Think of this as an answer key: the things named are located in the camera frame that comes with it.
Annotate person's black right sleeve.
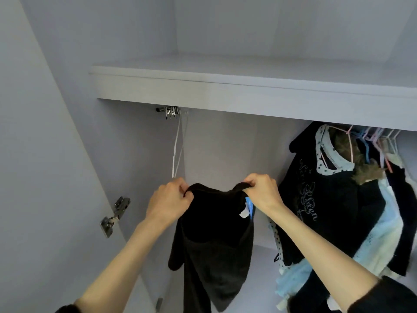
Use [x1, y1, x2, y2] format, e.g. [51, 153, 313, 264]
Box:
[347, 276, 417, 313]

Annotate grey wardrobe shelf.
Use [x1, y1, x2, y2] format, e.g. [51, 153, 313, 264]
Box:
[89, 53, 417, 133]

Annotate person's left hand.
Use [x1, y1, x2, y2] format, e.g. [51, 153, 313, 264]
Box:
[144, 177, 195, 230]

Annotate person's right hand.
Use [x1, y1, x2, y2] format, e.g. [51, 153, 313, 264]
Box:
[242, 173, 288, 219]

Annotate charcoal black clothes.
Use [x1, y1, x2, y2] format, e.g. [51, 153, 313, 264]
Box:
[167, 182, 257, 313]

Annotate person's right forearm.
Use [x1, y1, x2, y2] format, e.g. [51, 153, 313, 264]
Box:
[270, 204, 380, 313]

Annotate metal clip hanger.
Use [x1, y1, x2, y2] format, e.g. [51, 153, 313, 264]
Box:
[155, 105, 182, 120]

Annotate lilac pink wire hanger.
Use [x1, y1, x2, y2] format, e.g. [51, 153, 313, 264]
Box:
[371, 127, 389, 170]

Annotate grey wooden wardrobe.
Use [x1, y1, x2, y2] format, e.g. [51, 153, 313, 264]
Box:
[0, 0, 417, 313]

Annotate person's black left sleeve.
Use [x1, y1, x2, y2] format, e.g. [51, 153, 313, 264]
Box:
[55, 303, 83, 313]

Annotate person's black sleeve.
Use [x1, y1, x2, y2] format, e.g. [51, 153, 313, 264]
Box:
[347, 276, 417, 313]
[55, 303, 83, 313]

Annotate white wire hanger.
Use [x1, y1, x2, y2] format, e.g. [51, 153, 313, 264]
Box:
[171, 113, 190, 180]
[389, 129, 402, 157]

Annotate black garment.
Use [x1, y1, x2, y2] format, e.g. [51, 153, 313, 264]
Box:
[386, 160, 417, 278]

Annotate person's left forearm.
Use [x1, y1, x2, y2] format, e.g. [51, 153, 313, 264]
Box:
[73, 215, 172, 313]

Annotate pink white-hooked wire hanger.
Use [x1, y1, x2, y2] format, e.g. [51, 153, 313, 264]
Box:
[324, 124, 357, 165]

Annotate blue wire hanger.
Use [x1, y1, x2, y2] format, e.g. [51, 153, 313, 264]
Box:
[360, 130, 373, 166]

